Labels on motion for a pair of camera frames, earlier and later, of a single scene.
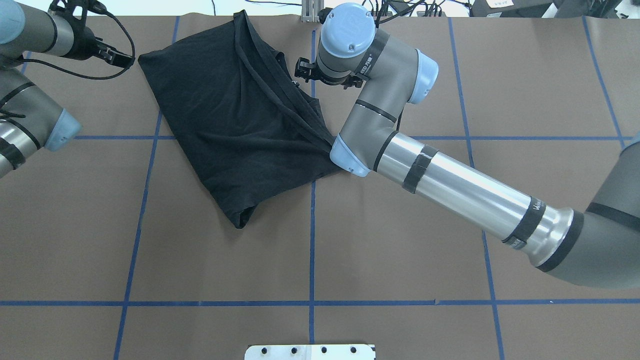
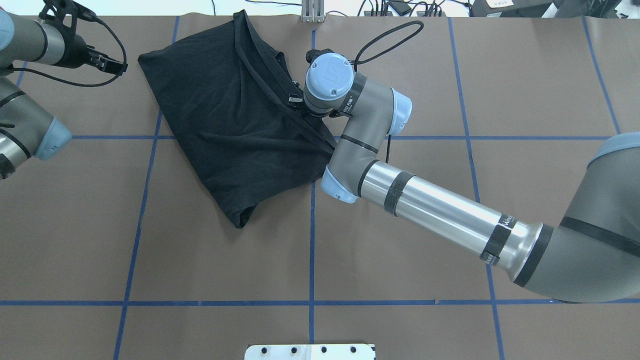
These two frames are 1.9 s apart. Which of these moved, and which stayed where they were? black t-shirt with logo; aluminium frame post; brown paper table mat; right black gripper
Moved: right black gripper
Stayed: brown paper table mat; black t-shirt with logo; aluminium frame post
